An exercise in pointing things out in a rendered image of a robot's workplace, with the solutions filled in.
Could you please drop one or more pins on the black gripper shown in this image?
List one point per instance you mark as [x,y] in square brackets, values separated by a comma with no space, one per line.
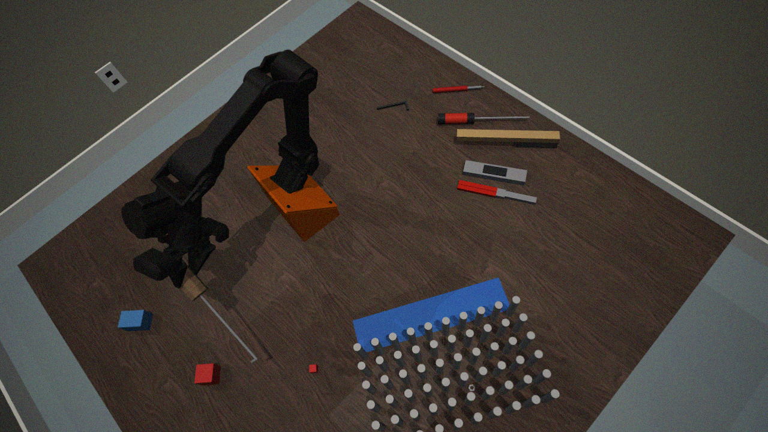
[183,237]

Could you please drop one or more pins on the blue flat strip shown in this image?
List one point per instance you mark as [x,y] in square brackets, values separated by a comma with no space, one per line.
[433,310]

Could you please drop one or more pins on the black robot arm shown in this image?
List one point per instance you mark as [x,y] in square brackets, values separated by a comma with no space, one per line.
[198,162]

